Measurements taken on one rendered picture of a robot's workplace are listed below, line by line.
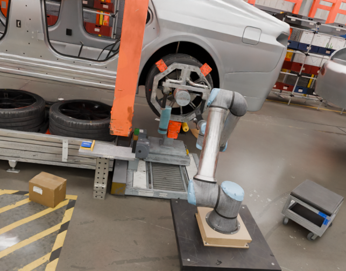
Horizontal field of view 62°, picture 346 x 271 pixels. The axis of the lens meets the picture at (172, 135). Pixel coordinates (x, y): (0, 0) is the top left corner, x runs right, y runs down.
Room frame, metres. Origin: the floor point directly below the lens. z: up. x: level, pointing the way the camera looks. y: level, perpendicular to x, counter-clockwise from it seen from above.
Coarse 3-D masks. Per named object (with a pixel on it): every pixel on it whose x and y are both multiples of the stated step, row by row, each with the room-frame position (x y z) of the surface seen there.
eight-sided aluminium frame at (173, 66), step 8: (176, 64) 2.59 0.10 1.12; (184, 64) 2.66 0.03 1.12; (160, 72) 2.62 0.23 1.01; (168, 72) 2.58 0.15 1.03; (200, 72) 2.64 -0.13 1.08; (152, 88) 2.60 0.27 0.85; (152, 96) 2.56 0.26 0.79; (208, 96) 2.66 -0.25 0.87; (160, 112) 2.58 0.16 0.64; (192, 112) 2.68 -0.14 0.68; (176, 120) 2.62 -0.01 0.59; (184, 120) 2.63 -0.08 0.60
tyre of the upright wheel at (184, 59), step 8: (168, 56) 2.77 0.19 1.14; (176, 56) 2.70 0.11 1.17; (184, 56) 2.71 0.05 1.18; (192, 56) 2.90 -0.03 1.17; (168, 64) 2.66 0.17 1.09; (192, 64) 2.71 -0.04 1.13; (200, 64) 2.72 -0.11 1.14; (152, 72) 2.64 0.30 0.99; (152, 80) 2.64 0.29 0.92; (208, 80) 2.74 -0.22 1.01; (152, 104) 2.65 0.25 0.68
